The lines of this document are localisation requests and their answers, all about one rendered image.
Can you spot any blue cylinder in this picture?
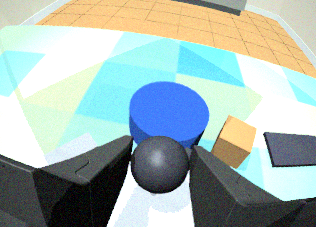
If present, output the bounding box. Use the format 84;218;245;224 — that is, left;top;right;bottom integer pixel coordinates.
129;81;208;149

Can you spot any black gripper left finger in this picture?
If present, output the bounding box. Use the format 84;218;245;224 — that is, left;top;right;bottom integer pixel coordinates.
0;135;134;227

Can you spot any grey flat rectangular slab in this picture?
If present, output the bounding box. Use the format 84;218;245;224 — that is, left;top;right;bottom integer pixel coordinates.
263;131;316;168

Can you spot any small orange cube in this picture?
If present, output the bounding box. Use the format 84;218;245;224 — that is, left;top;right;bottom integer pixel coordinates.
211;115;258;170

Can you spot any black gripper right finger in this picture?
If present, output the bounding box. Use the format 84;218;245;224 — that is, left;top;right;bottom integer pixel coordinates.
189;145;316;227

